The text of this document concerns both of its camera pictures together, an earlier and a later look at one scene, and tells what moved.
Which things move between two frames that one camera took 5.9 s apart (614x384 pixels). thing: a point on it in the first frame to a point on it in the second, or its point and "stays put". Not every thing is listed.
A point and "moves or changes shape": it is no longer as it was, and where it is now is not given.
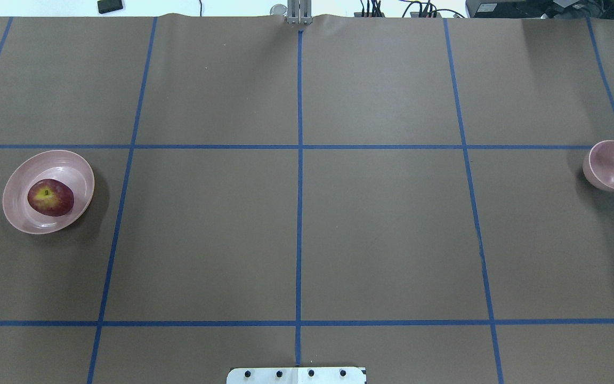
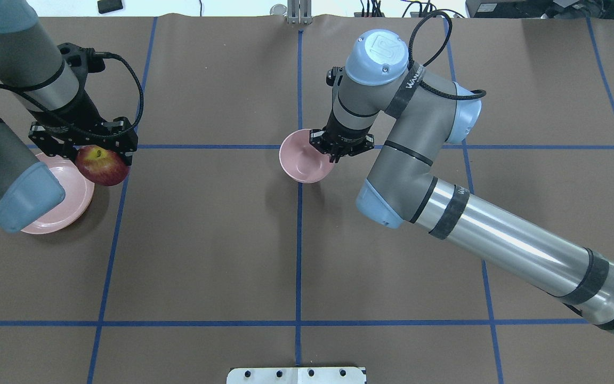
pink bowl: x=613 y=166 to x=303 y=161
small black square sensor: x=108 y=6 stays put
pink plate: x=48 y=191 stays put
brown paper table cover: x=405 y=194 stays put
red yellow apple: x=51 y=197 moves or changes shape
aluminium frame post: x=299 y=12 stays put
